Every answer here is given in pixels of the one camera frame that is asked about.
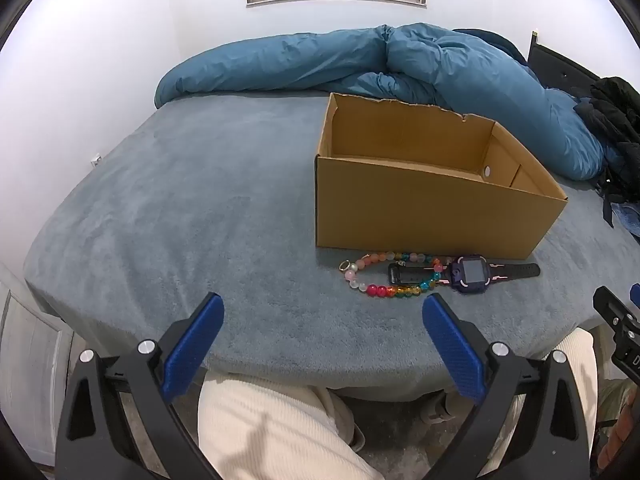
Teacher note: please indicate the white door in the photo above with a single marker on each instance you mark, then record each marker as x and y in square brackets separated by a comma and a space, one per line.
[30, 360]

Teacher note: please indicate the purple smart watch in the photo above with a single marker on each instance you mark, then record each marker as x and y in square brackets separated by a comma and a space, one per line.
[467, 272]

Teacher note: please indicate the blue duvet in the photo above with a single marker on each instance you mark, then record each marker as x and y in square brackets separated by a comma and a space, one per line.
[300, 65]

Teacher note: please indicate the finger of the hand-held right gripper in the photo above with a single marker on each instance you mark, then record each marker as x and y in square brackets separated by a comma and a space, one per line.
[636, 295]
[625, 335]

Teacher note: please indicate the black jacket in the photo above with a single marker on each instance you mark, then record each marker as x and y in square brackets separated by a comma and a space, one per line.
[617, 110]

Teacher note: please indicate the black chair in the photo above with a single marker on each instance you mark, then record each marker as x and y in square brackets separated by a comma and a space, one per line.
[555, 67]

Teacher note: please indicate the brown cardboard box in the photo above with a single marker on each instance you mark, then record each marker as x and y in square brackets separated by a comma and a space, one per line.
[415, 215]

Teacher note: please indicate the person's left leg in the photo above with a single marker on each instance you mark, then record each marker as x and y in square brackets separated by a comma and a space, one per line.
[270, 430]

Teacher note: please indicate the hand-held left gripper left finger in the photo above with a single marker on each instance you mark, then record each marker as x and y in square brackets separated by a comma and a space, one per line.
[192, 350]

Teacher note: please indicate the person's right forearm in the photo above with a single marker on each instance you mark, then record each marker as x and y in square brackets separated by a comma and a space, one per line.
[620, 420]

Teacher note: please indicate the white wall outlet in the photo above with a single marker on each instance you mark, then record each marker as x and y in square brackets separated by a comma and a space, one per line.
[96, 160]

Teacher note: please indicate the grey slipper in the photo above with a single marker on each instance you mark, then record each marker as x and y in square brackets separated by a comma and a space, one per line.
[356, 437]
[432, 407]

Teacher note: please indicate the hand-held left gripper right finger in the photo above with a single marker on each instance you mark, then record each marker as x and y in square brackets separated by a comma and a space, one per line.
[457, 355]

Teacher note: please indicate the blue denim cloth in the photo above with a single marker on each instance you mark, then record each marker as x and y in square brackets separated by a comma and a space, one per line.
[627, 217]

